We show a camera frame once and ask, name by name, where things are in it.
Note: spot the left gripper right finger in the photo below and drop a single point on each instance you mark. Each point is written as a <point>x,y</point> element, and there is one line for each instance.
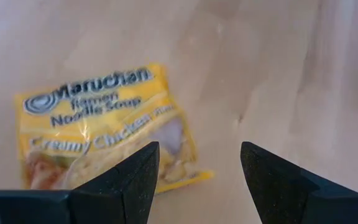
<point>291,199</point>

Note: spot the yellow Maruchan ramen pack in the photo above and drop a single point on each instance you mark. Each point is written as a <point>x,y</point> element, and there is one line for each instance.
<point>104,118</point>

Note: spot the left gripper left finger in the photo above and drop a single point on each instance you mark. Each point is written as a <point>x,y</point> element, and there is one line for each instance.
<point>104,202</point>

